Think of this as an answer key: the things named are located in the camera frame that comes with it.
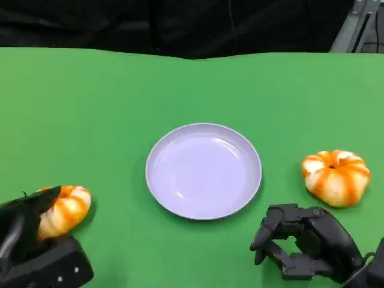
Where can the grey metal frame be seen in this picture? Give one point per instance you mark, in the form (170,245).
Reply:
(351,27)

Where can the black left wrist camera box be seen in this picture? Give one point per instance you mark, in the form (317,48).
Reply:
(57,264)

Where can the lilac plate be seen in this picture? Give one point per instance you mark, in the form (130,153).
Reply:
(204,171)

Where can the orange white toy bread roll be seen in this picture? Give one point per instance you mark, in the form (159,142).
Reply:
(67,210)
(336,180)

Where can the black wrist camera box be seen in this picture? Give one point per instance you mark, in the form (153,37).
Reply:
(57,264)
(375,270)

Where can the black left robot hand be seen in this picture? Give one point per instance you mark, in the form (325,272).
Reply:
(18,228)

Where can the black backdrop curtain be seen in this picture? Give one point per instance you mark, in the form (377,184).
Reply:
(120,24)

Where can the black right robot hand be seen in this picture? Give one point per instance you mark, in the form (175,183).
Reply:
(327,237)

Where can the green table cloth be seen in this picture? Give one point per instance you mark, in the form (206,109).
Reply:
(120,105)

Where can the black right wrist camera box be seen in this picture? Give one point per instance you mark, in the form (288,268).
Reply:
(375,270)

